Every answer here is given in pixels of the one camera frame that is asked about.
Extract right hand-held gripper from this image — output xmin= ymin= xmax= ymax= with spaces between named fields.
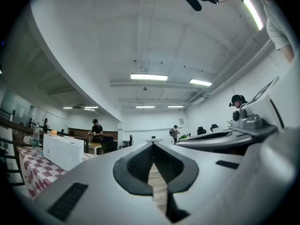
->
xmin=175 ymin=52 xmax=300 ymax=149

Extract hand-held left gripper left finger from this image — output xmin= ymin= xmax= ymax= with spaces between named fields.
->
xmin=35 ymin=141 xmax=175 ymax=225

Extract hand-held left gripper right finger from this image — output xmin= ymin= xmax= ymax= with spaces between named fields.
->
xmin=153 ymin=141 xmax=244 ymax=225

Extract white microwave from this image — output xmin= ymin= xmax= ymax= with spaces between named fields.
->
xmin=43 ymin=134 xmax=85 ymax=172

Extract person's right forearm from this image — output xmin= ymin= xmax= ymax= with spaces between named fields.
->
xmin=280 ymin=45 xmax=295 ymax=65

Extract wooden table white legs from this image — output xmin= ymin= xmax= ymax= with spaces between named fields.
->
xmin=88 ymin=142 xmax=103 ymax=156

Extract brown wooden counter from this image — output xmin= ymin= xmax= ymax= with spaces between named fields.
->
xmin=67 ymin=127 xmax=119 ymax=141

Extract red white checkered tablecloth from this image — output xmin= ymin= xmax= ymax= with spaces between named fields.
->
xmin=17 ymin=148 xmax=99 ymax=200

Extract clear plastic water bottle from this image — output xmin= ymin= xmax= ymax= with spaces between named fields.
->
xmin=32 ymin=123 xmax=41 ymax=151

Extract black railing wooden handrail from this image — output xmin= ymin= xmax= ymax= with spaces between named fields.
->
xmin=0 ymin=108 xmax=91 ymax=187

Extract person's grey shirt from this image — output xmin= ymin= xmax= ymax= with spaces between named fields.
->
xmin=261 ymin=0 xmax=294 ymax=51

